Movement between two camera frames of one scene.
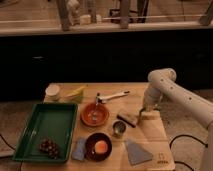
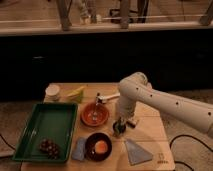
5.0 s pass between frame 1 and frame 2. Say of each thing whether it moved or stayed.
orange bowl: stayed
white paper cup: stayed
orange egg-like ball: stayed
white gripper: moved
